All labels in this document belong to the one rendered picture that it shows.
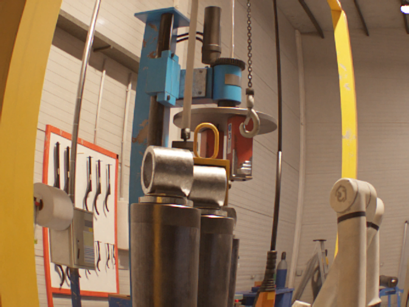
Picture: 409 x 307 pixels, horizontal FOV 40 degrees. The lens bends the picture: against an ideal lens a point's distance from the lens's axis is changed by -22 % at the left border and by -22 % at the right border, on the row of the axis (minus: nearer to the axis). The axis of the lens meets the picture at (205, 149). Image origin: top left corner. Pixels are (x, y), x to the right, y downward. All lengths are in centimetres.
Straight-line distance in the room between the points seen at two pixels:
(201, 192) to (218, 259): 24
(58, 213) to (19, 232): 237
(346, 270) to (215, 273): 51
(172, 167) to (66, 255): 188
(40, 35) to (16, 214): 39
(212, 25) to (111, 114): 294
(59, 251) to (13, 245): 262
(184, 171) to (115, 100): 482
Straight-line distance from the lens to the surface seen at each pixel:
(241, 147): 355
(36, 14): 128
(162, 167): 199
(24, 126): 124
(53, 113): 568
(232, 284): 366
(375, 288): 284
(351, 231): 208
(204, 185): 229
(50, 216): 354
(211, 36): 395
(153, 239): 195
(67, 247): 376
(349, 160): 616
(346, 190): 209
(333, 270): 229
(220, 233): 226
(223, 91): 378
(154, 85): 374
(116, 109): 682
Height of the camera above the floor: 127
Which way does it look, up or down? 10 degrees up
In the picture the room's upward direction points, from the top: 3 degrees clockwise
